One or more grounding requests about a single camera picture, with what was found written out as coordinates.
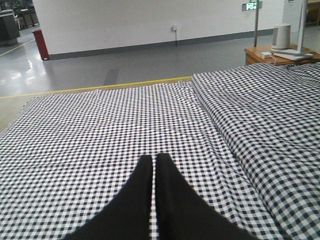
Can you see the wooden nightstand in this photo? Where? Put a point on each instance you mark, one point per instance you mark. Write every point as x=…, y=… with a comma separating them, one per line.
x=253, y=56

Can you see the red fire cabinet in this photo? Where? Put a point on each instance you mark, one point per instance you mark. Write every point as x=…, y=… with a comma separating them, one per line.
x=41, y=45

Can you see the grey metal pole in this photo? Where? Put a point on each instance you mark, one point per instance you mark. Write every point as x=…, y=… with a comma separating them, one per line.
x=256, y=23

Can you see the black white checkered duvet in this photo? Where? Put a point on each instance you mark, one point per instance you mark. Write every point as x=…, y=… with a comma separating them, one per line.
x=269, y=116

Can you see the black white checkered bed sheet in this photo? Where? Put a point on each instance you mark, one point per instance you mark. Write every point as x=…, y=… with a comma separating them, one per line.
x=66, y=156

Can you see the white cylindrical heater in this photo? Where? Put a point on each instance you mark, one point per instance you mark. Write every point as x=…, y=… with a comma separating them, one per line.
x=281, y=37

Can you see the white charger adapter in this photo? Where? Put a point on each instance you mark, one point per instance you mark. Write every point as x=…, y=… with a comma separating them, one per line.
x=265, y=55

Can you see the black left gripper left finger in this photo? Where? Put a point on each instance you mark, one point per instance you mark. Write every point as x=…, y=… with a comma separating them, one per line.
x=127, y=216

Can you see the white wall socket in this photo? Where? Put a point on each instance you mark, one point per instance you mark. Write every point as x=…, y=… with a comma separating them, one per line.
x=174, y=28

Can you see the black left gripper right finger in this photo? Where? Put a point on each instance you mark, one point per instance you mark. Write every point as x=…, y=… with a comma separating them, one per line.
x=182, y=214

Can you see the white desk lamp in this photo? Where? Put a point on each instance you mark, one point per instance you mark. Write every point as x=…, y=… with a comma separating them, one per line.
x=296, y=54

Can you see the green exit sign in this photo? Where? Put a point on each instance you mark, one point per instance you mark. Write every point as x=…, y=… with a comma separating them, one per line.
x=252, y=5

